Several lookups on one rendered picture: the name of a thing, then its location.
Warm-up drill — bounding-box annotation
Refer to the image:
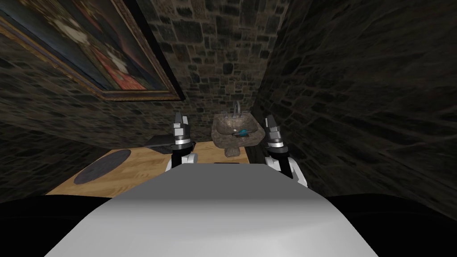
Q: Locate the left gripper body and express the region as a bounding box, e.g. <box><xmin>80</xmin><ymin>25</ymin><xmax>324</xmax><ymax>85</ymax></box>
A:
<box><xmin>173</xmin><ymin>123</ymin><xmax>190</xmax><ymax>141</ymax></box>

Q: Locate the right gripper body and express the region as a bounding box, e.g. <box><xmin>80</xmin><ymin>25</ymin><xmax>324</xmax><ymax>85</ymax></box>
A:
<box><xmin>266</xmin><ymin>126</ymin><xmax>283</xmax><ymax>143</ymax></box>

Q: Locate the dark grey flat box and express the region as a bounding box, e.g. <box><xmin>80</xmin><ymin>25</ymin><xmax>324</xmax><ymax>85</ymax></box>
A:
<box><xmin>144</xmin><ymin>134</ymin><xmax>176</xmax><ymax>155</ymax></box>

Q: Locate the dark round rug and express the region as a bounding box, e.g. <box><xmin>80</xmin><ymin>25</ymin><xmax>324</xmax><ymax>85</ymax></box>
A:
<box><xmin>73</xmin><ymin>149</ymin><xmax>133</xmax><ymax>186</ymax></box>

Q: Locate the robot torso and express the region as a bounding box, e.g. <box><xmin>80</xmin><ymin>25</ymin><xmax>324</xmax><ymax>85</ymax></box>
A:
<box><xmin>44</xmin><ymin>162</ymin><xmax>380</xmax><ymax>257</ymax></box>

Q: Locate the gold framed painting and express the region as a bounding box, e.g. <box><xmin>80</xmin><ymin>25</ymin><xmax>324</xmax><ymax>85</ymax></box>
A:
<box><xmin>0</xmin><ymin>0</ymin><xmax>186</xmax><ymax>103</ymax></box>

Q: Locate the stone pedestal sink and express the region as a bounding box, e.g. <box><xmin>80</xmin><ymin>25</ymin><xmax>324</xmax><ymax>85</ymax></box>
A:
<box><xmin>210</xmin><ymin>101</ymin><xmax>267</xmax><ymax>158</ymax></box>

